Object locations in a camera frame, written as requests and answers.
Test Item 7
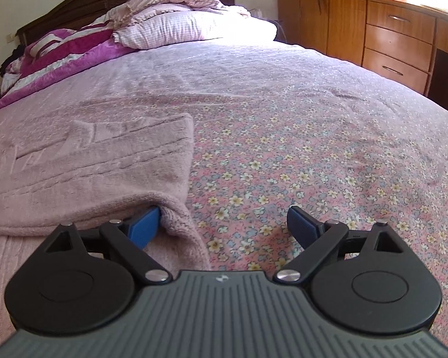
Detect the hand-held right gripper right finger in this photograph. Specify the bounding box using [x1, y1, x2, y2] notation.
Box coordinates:
[274, 205, 406, 284]

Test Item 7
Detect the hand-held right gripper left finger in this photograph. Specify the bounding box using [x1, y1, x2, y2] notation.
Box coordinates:
[44, 206, 171, 284]

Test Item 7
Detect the pink knitted sweater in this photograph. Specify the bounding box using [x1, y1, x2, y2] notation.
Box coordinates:
[0, 112, 212, 347]

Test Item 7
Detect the dark clothes pile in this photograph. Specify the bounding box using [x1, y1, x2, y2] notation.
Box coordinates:
[0, 44, 25, 78]

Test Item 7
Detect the bed with floral pink sheet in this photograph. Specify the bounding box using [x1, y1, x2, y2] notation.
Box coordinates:
[0, 39, 448, 358]

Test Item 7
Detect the wooden dresser drawer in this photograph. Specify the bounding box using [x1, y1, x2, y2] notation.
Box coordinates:
[361, 48, 431, 91]
[366, 0, 436, 44]
[363, 25, 434, 72]

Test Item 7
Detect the magenta white striped blanket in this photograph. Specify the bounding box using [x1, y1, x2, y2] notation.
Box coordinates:
[0, 26, 136, 117]

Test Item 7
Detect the wooden dresser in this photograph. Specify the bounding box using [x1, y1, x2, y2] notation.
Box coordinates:
[276, 0, 448, 122]

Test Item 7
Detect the pink checked pillow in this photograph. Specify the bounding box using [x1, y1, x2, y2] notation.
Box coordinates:
[112, 9, 279, 51]

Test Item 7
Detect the pale pink ruffled quilt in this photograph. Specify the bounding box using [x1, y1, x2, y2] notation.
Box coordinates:
[80, 0, 251, 32]

